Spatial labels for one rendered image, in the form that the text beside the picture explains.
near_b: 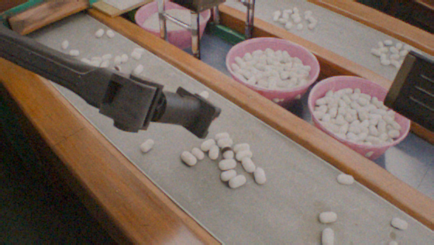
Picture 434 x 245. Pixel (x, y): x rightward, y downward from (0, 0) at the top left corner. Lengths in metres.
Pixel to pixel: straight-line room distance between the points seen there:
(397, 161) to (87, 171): 0.75
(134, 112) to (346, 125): 0.55
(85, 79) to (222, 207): 0.35
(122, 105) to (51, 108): 0.44
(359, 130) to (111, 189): 0.59
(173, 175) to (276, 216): 0.23
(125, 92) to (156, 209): 0.25
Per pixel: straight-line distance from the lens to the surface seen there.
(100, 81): 0.55
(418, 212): 0.77
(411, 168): 0.97
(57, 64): 0.59
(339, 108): 0.97
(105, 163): 0.76
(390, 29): 1.37
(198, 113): 0.65
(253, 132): 0.83
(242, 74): 1.01
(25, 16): 1.29
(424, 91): 0.47
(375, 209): 0.76
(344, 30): 1.32
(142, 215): 0.67
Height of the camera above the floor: 1.33
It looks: 44 degrees down
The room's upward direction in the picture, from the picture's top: straight up
